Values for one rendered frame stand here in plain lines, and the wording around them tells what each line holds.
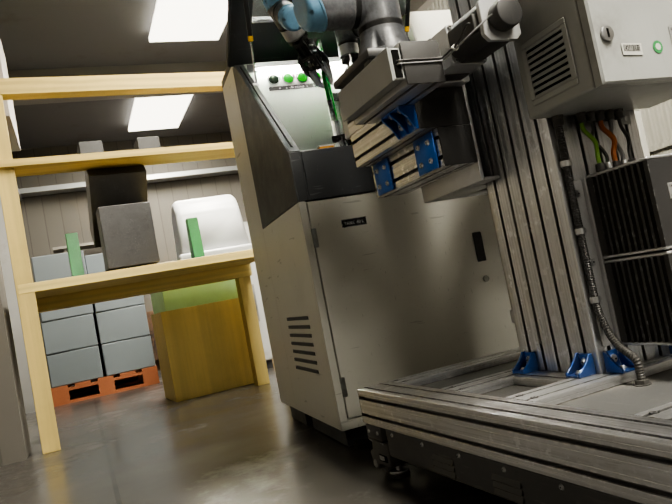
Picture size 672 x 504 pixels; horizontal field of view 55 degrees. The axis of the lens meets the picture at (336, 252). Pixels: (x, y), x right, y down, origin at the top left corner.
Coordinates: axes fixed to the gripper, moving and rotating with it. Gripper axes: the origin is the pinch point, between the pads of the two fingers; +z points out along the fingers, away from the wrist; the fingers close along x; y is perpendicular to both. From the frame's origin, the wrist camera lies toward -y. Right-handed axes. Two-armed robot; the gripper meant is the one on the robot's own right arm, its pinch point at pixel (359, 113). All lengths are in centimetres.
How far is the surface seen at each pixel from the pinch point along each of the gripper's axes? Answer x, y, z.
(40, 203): -171, -656, -116
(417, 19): 39, -14, -40
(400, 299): -8, 21, 68
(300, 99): -10.5, -32.5, -17.5
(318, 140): -6.2, -32.6, 0.2
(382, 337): -16, 21, 79
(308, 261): -35, 20, 51
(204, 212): -20, -304, -20
